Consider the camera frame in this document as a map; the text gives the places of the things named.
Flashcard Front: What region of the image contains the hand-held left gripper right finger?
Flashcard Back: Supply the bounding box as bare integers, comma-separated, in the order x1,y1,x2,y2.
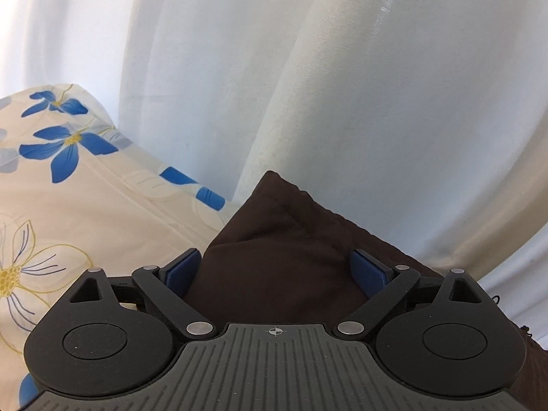
336,248,499,339

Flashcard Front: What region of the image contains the blue floral bed sheet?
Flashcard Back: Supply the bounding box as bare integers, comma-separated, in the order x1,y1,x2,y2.
0,83,238,408

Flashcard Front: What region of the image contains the white curtain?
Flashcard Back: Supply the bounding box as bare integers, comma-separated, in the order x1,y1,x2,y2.
0,0,548,324

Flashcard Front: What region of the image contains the dark brown jacket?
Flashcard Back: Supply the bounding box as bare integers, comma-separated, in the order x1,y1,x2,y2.
184,170,546,403

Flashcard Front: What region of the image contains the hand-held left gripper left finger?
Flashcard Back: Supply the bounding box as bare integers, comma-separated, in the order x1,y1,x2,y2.
68,247,217,339

